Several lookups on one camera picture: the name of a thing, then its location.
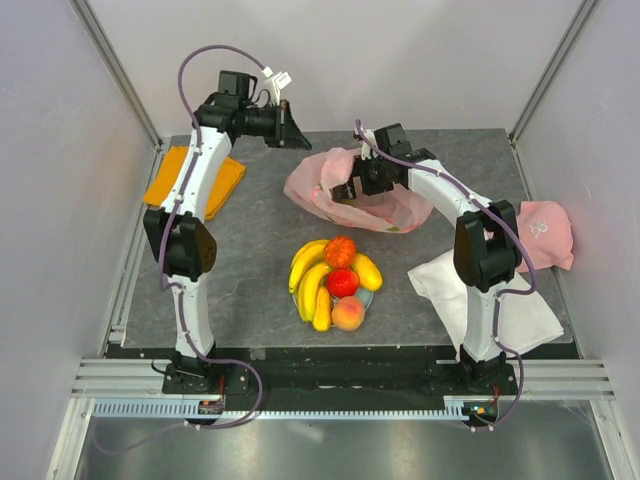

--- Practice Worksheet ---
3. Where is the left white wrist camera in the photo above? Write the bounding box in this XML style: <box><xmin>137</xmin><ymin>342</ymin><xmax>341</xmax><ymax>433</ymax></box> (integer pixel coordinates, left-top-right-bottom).
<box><xmin>262</xmin><ymin>66</ymin><xmax>292</xmax><ymax>105</ymax></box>

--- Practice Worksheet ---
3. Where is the red tomato fruit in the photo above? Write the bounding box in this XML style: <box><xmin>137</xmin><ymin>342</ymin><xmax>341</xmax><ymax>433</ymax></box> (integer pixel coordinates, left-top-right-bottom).
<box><xmin>326</xmin><ymin>269</ymin><xmax>360</xmax><ymax>298</ymax></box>

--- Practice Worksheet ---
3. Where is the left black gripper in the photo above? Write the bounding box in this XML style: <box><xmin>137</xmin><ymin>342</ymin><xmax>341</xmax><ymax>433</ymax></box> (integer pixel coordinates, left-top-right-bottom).
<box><xmin>241</xmin><ymin>101</ymin><xmax>313</xmax><ymax>152</ymax></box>

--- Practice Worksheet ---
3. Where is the white folded cloth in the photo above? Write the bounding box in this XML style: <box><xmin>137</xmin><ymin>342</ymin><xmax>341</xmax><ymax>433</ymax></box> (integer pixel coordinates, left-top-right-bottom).
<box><xmin>408</xmin><ymin>251</ymin><xmax>564</xmax><ymax>354</ymax></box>

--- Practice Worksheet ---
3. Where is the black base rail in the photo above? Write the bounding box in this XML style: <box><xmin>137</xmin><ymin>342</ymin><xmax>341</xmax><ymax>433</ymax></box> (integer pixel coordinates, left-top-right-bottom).
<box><xmin>161</xmin><ymin>345</ymin><xmax>518</xmax><ymax>398</ymax></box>

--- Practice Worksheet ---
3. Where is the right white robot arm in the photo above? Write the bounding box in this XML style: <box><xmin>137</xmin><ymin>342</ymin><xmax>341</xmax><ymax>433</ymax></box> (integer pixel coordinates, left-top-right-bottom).
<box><xmin>331</xmin><ymin>121</ymin><xmax>522</xmax><ymax>394</ymax></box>

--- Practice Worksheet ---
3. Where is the peach fruit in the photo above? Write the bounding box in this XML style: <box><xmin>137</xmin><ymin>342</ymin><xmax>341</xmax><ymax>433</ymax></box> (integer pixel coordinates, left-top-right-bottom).
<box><xmin>331</xmin><ymin>296</ymin><xmax>366</xmax><ymax>331</ymax></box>

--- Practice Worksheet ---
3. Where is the yellow mango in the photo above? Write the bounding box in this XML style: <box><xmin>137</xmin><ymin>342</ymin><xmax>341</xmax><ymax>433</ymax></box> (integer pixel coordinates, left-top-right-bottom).
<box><xmin>312</xmin><ymin>285</ymin><xmax>332</xmax><ymax>332</ymax></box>
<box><xmin>351</xmin><ymin>253</ymin><xmax>384</xmax><ymax>292</ymax></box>

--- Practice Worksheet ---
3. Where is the pink peach plastic bag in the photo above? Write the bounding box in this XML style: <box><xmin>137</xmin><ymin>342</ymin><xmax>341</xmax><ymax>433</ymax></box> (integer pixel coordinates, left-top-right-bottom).
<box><xmin>283</xmin><ymin>148</ymin><xmax>433</xmax><ymax>234</ymax></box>

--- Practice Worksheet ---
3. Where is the slotted cable duct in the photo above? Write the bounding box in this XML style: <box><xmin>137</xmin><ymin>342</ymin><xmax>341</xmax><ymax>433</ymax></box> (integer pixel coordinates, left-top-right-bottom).
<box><xmin>93</xmin><ymin>398</ymin><xmax>496</xmax><ymax>422</ymax></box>

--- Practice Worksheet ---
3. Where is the orange folded cloth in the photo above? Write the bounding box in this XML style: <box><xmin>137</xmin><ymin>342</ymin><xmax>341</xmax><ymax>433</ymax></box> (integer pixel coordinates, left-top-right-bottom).
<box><xmin>142</xmin><ymin>146</ymin><xmax>246</xmax><ymax>221</ymax></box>

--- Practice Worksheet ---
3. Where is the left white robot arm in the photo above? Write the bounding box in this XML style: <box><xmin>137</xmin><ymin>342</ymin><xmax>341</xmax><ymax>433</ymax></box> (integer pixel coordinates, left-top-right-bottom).
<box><xmin>143</xmin><ymin>68</ymin><xmax>311</xmax><ymax>358</ymax></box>

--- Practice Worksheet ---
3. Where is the yellow banana bunch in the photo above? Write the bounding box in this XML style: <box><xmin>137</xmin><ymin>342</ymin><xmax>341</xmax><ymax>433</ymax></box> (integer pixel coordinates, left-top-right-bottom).
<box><xmin>298</xmin><ymin>261</ymin><xmax>332</xmax><ymax>322</ymax></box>
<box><xmin>288</xmin><ymin>239</ymin><xmax>329</xmax><ymax>294</ymax></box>

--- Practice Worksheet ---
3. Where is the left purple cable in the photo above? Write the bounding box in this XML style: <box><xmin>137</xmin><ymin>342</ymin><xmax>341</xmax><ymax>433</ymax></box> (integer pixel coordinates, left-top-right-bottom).
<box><xmin>157</xmin><ymin>44</ymin><xmax>274</xmax><ymax>361</ymax></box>

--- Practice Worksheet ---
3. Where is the pink cap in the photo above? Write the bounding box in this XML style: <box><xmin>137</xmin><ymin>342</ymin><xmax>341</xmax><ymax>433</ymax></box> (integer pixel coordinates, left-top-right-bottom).
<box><xmin>516</xmin><ymin>201</ymin><xmax>574</xmax><ymax>271</ymax></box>

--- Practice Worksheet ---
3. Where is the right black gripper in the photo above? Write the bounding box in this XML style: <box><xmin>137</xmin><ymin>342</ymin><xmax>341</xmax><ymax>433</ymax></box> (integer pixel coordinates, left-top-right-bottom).
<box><xmin>339</xmin><ymin>152</ymin><xmax>394</xmax><ymax>201</ymax></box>

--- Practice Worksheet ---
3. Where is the beige and blue plate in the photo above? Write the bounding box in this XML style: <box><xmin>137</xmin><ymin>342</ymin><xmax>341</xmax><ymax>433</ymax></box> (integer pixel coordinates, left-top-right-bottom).
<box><xmin>292</xmin><ymin>288</ymin><xmax>374</xmax><ymax>323</ymax></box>

